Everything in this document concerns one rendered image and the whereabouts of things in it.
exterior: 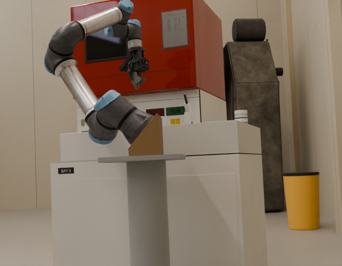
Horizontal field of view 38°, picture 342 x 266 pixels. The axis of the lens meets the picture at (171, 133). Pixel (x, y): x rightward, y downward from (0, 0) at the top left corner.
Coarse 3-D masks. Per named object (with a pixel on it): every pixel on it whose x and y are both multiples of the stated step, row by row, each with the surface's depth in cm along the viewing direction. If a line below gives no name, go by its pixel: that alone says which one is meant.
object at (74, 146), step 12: (84, 132) 242; (120, 132) 236; (60, 144) 246; (72, 144) 244; (84, 144) 242; (96, 144) 240; (108, 144) 237; (120, 144) 235; (72, 156) 244; (84, 156) 241; (96, 156) 239; (108, 156) 237; (120, 156) 235
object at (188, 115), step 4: (184, 104) 255; (188, 104) 254; (188, 108) 255; (184, 112) 254; (188, 112) 254; (192, 112) 257; (184, 116) 254; (188, 116) 253; (192, 116) 258; (188, 120) 253
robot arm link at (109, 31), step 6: (114, 24) 247; (126, 24) 248; (108, 30) 248; (114, 30) 248; (120, 30) 249; (126, 30) 251; (108, 36) 251; (114, 36) 251; (120, 36) 252; (126, 36) 254
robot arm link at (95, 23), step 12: (120, 0) 240; (108, 12) 233; (120, 12) 237; (72, 24) 217; (84, 24) 221; (96, 24) 226; (108, 24) 233; (120, 24) 245; (60, 36) 215; (72, 36) 216; (84, 36) 221; (60, 48) 216; (72, 48) 219
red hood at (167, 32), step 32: (160, 0) 294; (192, 0) 288; (96, 32) 307; (160, 32) 293; (192, 32) 287; (96, 64) 307; (160, 64) 292; (192, 64) 286; (96, 96) 306; (224, 96) 352
